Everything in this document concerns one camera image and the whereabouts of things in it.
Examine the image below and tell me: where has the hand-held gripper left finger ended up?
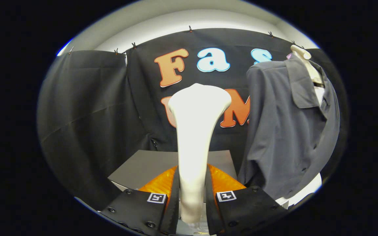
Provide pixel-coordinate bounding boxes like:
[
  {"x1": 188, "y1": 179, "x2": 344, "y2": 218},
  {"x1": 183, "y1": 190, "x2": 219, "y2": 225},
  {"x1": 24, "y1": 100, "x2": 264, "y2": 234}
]
[{"x1": 99, "y1": 165, "x2": 180, "y2": 236}]

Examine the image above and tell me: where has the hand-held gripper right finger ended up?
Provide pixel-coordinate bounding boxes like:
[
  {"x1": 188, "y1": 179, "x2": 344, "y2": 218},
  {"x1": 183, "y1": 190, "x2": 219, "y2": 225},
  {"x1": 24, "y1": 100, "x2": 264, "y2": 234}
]
[{"x1": 205, "y1": 163, "x2": 288, "y2": 236}]

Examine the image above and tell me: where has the grey button shirt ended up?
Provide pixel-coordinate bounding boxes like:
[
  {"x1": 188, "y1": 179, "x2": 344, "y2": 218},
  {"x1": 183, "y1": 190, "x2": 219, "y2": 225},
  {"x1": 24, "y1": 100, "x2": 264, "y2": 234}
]
[{"x1": 238, "y1": 54, "x2": 340, "y2": 200}]

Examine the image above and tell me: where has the grey cabinet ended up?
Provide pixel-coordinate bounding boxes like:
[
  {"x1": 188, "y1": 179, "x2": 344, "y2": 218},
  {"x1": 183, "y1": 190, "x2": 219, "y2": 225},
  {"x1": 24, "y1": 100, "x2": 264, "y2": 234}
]
[{"x1": 108, "y1": 150, "x2": 239, "y2": 192}]

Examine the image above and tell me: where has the black backdrop cloth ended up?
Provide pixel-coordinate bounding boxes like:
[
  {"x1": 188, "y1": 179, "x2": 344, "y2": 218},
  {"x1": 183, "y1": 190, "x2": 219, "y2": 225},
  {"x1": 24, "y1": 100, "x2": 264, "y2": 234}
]
[{"x1": 37, "y1": 28, "x2": 348, "y2": 210}]

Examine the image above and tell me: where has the row of black clips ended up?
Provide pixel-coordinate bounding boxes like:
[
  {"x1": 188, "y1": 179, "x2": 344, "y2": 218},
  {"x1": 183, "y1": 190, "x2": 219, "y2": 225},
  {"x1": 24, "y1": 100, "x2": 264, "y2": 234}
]
[{"x1": 68, "y1": 26, "x2": 304, "y2": 55}]

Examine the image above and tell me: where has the white mannequin torso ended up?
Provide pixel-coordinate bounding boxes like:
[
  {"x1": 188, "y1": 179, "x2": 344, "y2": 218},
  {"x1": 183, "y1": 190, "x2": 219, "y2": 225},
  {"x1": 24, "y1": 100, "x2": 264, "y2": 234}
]
[{"x1": 276, "y1": 45, "x2": 326, "y2": 208}]

